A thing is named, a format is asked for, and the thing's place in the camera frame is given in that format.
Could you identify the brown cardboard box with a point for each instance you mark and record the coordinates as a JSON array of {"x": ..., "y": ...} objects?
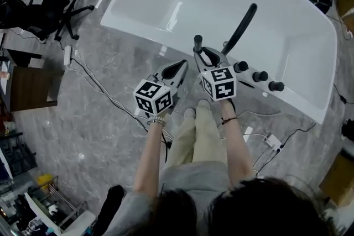
[{"x": 338, "y": 177}]

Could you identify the white power strip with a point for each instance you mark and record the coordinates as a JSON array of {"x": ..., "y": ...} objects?
[{"x": 67, "y": 55}]

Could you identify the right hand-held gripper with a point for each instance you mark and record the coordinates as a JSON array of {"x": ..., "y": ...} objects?
[{"x": 219, "y": 84}]

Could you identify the black office chair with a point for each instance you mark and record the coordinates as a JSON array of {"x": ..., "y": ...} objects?
[{"x": 52, "y": 13}]

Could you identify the person's left forearm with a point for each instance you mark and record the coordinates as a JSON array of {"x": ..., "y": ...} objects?
[{"x": 150, "y": 157}]

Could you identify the thin black wrist band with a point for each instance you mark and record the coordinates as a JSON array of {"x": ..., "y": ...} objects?
[{"x": 229, "y": 119}]

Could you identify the person's pale left shoe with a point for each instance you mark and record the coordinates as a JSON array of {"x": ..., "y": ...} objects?
[{"x": 189, "y": 113}]

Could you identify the brown wooden cabinet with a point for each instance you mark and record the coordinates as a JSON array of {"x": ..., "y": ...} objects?
[{"x": 33, "y": 88}]

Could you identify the white power adapter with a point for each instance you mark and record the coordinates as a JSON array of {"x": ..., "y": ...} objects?
[{"x": 273, "y": 142}]

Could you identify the person's right forearm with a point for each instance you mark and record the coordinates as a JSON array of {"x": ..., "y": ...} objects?
[{"x": 238, "y": 152}]

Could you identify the flat brown cardboard sheet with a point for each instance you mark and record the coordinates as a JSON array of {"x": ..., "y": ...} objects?
[{"x": 345, "y": 0}]

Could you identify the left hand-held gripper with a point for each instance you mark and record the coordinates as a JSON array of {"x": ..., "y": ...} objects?
[{"x": 153, "y": 96}]

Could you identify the black curved faucet spout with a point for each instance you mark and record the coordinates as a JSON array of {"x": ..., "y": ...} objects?
[{"x": 243, "y": 25}]

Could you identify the pale coiled wrist band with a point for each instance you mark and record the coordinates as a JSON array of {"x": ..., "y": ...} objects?
[{"x": 155, "y": 119}]

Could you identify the person's grey shirt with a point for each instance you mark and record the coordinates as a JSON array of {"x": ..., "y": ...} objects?
[{"x": 193, "y": 177}]

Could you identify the person's beige trousers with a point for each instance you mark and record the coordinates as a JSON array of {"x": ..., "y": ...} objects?
[{"x": 202, "y": 141}]

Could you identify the person's pale shoe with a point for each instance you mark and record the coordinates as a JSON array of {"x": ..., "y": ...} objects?
[
  {"x": 203, "y": 104},
  {"x": 189, "y": 113}
]

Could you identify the yellow box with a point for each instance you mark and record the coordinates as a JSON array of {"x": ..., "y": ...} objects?
[{"x": 44, "y": 180}]

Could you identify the person's pale right shoe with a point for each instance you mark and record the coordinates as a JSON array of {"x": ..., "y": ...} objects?
[{"x": 203, "y": 104}]

